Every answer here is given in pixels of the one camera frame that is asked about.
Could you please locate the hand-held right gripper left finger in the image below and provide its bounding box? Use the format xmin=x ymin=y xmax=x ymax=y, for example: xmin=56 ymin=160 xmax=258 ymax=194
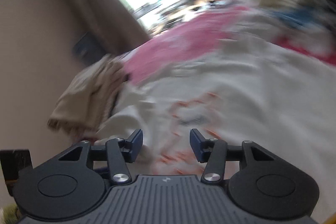
xmin=58 ymin=129 xmax=144 ymax=185

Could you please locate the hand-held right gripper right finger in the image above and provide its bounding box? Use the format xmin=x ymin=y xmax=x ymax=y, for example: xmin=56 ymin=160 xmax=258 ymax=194
xmin=189 ymin=128 xmax=276 ymax=185

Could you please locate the white sweatshirt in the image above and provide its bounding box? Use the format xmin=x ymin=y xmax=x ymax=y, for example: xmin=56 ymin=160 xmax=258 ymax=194
xmin=97 ymin=40 xmax=336 ymax=214

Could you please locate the folded beige garment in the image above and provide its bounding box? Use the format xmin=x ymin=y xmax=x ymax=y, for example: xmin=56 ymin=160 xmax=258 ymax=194
xmin=49 ymin=55 xmax=129 ymax=135

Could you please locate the pink floral blanket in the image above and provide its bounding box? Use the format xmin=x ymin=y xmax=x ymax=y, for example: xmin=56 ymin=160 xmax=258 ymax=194
xmin=123 ymin=5 xmax=336 ymax=85

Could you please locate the blue garment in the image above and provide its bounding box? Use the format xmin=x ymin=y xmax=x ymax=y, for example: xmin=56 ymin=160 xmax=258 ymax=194
xmin=270 ymin=9 xmax=331 ymax=30

